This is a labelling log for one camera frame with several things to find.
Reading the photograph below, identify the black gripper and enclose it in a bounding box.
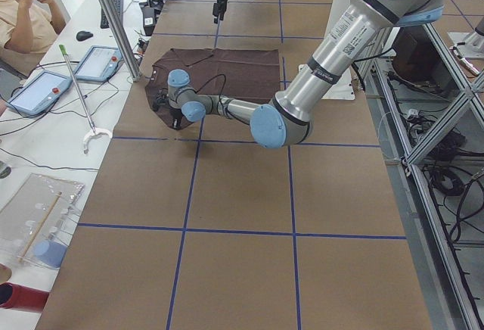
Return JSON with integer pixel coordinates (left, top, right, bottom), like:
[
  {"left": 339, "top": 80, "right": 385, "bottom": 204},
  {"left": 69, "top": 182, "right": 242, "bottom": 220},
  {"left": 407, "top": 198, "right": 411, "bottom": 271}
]
[
  {"left": 213, "top": 0, "right": 228, "bottom": 23},
  {"left": 169, "top": 107, "right": 183, "bottom": 126}
]

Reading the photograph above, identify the dark brown t-shirt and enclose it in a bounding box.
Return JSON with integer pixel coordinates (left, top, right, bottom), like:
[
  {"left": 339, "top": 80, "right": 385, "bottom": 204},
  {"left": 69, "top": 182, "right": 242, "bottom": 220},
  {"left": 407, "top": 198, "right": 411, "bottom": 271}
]
[{"left": 145, "top": 48, "right": 281, "bottom": 128}]

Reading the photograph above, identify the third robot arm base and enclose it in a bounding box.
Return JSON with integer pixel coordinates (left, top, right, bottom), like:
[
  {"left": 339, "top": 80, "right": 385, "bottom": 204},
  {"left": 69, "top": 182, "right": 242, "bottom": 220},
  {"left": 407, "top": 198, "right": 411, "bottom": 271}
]
[{"left": 448, "top": 19, "right": 483, "bottom": 76}]

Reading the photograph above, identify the reacher grabber stick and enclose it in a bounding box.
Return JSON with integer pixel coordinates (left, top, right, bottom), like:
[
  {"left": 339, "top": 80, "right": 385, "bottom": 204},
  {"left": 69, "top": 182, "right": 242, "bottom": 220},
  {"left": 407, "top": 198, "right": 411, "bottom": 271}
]
[{"left": 59, "top": 44, "right": 113, "bottom": 154}]

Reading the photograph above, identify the far teach pendant tablet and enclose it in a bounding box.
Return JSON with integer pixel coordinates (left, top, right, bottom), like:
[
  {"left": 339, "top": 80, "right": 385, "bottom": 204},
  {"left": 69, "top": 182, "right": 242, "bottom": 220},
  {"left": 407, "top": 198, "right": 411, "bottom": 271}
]
[{"left": 74, "top": 45, "right": 123, "bottom": 83}]

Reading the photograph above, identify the teach pendant tablet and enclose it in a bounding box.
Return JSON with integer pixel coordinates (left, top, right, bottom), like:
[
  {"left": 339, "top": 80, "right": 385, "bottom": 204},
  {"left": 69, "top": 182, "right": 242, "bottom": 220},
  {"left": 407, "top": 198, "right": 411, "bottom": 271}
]
[
  {"left": 7, "top": 70, "right": 72, "bottom": 116},
  {"left": 74, "top": 45, "right": 123, "bottom": 83}
]

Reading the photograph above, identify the black keyboard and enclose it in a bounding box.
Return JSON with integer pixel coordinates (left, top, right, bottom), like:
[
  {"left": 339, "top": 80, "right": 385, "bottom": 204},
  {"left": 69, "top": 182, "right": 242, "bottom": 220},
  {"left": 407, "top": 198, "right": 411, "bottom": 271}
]
[{"left": 100, "top": 0, "right": 125, "bottom": 30}]

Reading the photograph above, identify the black computer mouse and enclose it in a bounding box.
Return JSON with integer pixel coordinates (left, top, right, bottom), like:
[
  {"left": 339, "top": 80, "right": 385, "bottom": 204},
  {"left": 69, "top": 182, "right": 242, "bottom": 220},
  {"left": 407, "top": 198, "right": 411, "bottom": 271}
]
[{"left": 76, "top": 30, "right": 93, "bottom": 42}]

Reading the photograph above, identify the near teach pendant tablet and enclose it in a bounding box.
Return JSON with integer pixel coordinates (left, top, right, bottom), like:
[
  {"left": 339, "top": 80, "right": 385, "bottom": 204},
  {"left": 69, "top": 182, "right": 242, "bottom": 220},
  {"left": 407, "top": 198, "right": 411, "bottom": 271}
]
[{"left": 7, "top": 70, "right": 72, "bottom": 116}]

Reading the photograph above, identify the seated person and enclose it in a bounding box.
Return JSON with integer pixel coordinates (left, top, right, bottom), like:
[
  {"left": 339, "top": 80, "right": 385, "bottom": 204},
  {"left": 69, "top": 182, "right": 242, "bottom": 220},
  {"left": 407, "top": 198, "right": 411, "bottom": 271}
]
[{"left": 1, "top": 0, "right": 66, "bottom": 76}]

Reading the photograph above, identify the red cylinder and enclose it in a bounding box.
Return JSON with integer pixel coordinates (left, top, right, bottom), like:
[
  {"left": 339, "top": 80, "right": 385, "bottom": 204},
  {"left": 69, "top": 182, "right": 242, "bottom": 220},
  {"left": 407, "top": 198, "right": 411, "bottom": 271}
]
[{"left": 1, "top": 282, "right": 50, "bottom": 313}]

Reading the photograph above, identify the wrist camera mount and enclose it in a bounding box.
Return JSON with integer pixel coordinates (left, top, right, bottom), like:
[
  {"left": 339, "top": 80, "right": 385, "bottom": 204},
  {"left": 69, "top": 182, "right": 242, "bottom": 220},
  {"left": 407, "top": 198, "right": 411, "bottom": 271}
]
[{"left": 151, "top": 89, "right": 169, "bottom": 112}]

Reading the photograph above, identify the aluminium frame post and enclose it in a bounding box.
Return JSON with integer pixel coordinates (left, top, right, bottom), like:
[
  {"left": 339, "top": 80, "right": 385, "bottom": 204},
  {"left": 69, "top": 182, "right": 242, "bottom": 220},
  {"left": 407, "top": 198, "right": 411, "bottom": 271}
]
[{"left": 98, "top": 0, "right": 141, "bottom": 82}]

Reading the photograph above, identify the aluminium frame rack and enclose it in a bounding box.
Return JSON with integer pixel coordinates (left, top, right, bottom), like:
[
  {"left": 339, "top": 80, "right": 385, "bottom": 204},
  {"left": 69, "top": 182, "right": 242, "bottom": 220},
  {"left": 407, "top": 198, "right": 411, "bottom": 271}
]
[{"left": 358, "top": 15, "right": 483, "bottom": 329}]

